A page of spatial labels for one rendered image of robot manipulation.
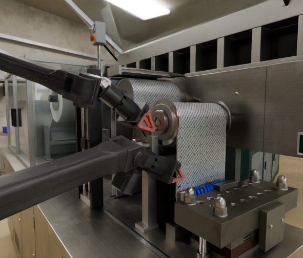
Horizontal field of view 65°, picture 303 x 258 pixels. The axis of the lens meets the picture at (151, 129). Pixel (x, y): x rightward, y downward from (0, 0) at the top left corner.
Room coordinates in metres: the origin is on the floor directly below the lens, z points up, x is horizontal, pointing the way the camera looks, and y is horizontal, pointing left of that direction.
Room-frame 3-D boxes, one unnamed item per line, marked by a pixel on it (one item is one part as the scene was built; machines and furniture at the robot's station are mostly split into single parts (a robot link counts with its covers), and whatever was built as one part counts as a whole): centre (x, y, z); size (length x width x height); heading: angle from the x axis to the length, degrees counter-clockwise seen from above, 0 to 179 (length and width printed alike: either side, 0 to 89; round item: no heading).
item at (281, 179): (0.77, -0.43, 1.05); 0.04 x 0.04 x 0.04
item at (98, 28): (1.22, 0.27, 1.66); 0.07 x 0.07 x 0.10; 30
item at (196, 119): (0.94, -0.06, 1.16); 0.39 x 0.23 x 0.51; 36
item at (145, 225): (0.76, 0.02, 1.05); 0.06 x 0.05 x 0.31; 126
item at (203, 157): (0.78, -0.17, 1.11); 0.23 x 0.01 x 0.18; 126
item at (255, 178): (0.84, -0.37, 1.05); 0.04 x 0.04 x 0.04
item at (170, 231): (0.78, -0.17, 0.92); 0.28 x 0.04 x 0.04; 126
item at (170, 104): (0.76, -0.04, 1.25); 0.15 x 0.01 x 0.15; 36
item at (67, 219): (1.53, 0.49, 0.88); 2.52 x 0.66 x 0.04; 36
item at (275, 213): (0.64, -0.34, 0.97); 0.10 x 0.03 x 0.11; 126
